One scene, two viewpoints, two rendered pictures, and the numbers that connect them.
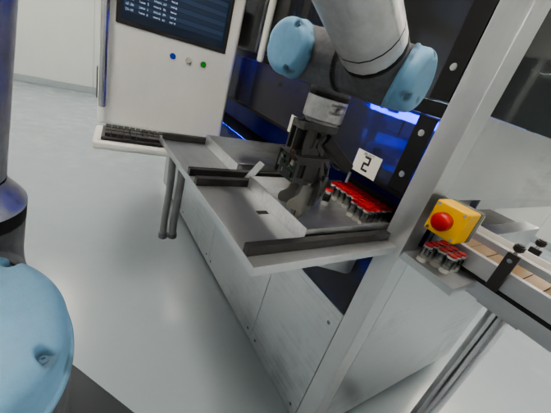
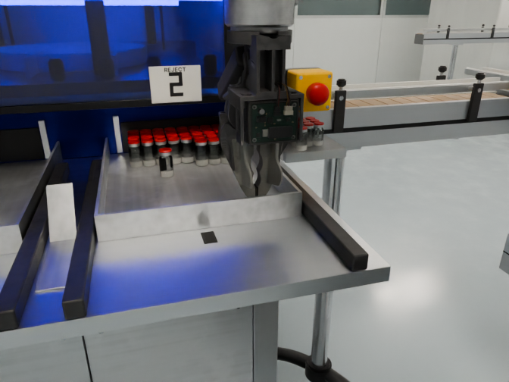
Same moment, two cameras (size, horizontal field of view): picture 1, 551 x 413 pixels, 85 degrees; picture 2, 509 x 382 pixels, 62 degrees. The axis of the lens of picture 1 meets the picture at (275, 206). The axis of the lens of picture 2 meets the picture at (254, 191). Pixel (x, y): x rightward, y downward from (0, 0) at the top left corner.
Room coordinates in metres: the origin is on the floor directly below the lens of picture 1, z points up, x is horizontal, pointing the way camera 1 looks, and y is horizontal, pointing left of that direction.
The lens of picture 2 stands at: (0.40, 0.43, 1.14)
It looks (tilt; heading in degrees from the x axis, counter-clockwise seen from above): 23 degrees down; 293
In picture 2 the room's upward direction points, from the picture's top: straight up
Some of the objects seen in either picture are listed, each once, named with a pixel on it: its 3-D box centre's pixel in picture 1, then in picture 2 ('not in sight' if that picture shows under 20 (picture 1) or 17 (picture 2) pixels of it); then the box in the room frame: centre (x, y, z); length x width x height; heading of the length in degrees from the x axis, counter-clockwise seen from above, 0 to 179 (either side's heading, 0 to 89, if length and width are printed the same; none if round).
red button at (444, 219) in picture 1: (442, 221); (316, 93); (0.60, -0.34, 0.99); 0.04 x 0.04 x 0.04; 38
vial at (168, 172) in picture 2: (326, 197); (166, 164); (0.79, -0.13, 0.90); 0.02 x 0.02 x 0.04
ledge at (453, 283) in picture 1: (440, 268); (303, 145); (0.64, -0.42, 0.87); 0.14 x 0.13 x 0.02; 128
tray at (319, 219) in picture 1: (325, 204); (187, 170); (0.75, -0.13, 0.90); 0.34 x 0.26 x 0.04; 128
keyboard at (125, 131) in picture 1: (161, 138); not in sight; (1.12, 0.50, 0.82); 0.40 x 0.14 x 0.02; 121
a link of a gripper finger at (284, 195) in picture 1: (289, 196); (248, 174); (0.60, -0.02, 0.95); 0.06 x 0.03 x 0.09; 128
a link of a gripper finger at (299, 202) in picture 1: (298, 203); (271, 172); (0.58, -0.04, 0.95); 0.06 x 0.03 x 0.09; 128
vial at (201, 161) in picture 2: (352, 208); (201, 151); (0.77, -0.20, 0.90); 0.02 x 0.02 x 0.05
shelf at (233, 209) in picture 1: (270, 185); (73, 217); (0.84, 0.03, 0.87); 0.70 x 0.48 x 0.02; 38
